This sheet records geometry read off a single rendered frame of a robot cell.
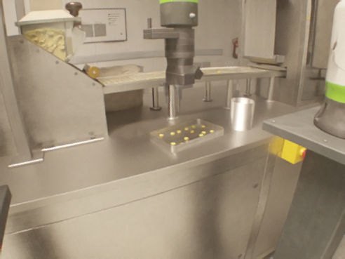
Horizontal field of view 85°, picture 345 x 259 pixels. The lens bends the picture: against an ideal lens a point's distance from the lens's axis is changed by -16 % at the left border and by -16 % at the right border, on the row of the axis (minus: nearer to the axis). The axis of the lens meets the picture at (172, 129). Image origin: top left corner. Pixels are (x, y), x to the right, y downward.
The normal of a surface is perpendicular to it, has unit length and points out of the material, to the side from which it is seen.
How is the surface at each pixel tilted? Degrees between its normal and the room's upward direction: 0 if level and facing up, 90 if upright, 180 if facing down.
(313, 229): 90
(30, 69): 90
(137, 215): 90
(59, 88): 90
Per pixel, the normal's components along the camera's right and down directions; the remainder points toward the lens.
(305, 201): -0.88, 0.19
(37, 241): 0.45, 0.32
